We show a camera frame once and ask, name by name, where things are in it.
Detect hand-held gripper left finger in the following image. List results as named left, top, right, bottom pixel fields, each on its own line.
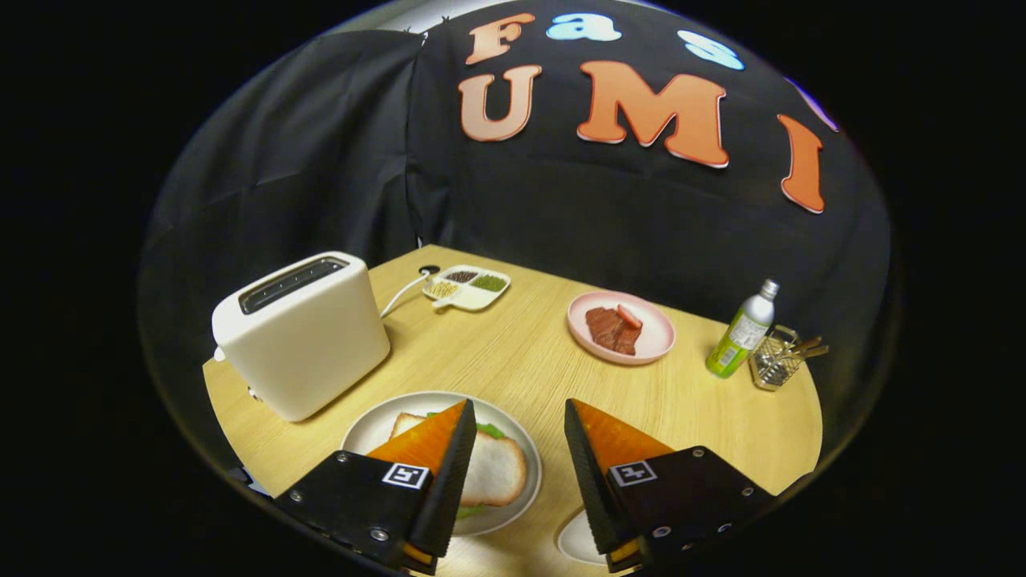
left=274, top=399, right=477, bottom=575

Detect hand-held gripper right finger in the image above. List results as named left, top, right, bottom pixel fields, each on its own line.
left=564, top=398, right=774, bottom=573

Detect toasted bread slice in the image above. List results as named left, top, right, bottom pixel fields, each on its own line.
left=459, top=433, right=529, bottom=508

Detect green lettuce leaf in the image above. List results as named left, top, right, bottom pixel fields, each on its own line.
left=455, top=422, right=507, bottom=519

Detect small white plate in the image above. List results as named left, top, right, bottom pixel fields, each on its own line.
left=558, top=509, right=610, bottom=566

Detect large white plate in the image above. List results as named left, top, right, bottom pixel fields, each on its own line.
left=342, top=391, right=543, bottom=537

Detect brown meat slices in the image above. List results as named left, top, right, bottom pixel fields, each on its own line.
left=585, top=307, right=642, bottom=356

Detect pink plate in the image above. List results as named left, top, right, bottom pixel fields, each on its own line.
left=568, top=291, right=677, bottom=366

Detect divided white bean tray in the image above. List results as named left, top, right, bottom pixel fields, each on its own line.
left=422, top=265, right=511, bottom=312

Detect white toaster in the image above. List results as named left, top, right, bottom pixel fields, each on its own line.
left=212, top=252, right=391, bottom=423

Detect green label bottle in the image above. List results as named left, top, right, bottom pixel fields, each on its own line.
left=705, top=279, right=780, bottom=379

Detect black backdrop cloth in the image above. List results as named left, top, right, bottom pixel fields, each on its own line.
left=138, top=0, right=895, bottom=450

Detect white power cable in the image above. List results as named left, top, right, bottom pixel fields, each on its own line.
left=379, top=272, right=434, bottom=320

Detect wire mesh basket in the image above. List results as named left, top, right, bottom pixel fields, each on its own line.
left=749, top=325, right=802, bottom=392

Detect utensils with wooden handles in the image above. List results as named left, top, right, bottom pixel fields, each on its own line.
left=784, top=337, right=830, bottom=363

